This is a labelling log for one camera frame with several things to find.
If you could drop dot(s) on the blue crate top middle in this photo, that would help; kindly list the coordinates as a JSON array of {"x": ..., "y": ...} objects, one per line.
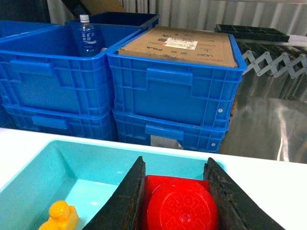
[{"x": 49, "y": 69}]

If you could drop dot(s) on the brown cardboard box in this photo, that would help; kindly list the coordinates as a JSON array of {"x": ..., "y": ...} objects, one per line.
[{"x": 182, "y": 45}]

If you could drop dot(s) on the dark blue rear crate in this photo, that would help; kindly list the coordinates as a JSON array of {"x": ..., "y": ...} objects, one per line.
[{"x": 136, "y": 21}]

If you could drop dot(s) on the blue crate lower middle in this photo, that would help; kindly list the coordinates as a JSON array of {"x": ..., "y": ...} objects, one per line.
[{"x": 84, "y": 126}]

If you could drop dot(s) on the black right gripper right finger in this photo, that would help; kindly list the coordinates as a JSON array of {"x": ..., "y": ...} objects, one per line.
[{"x": 236, "y": 210}]

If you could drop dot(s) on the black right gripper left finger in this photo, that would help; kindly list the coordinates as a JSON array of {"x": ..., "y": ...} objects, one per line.
[{"x": 123, "y": 210}]

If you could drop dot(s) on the teal plastic bin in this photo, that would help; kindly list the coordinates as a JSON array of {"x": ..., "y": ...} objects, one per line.
[{"x": 85, "y": 176}]

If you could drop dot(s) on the blue crate top right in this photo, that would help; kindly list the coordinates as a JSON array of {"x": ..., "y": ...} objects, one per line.
[{"x": 196, "y": 94}]

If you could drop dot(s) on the grey scissor conveyor frame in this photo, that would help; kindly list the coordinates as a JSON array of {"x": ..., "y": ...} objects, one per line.
[{"x": 274, "y": 59}]

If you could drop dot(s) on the blue crate top left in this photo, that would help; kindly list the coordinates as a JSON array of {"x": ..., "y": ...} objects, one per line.
[{"x": 10, "y": 29}]

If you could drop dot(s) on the yellow toy block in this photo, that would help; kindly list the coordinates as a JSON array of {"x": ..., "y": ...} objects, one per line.
[{"x": 62, "y": 216}]

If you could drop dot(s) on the black plastic tray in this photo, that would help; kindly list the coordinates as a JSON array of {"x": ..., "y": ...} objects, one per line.
[{"x": 252, "y": 33}]

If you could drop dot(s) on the blue crate lower right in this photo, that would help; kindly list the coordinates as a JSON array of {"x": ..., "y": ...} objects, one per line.
[{"x": 149, "y": 131}]

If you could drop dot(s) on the clear water bottle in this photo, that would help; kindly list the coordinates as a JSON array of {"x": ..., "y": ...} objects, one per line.
[{"x": 90, "y": 38}]

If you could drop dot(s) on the red toy block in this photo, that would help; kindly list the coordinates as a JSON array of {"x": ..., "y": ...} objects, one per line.
[{"x": 172, "y": 203}]

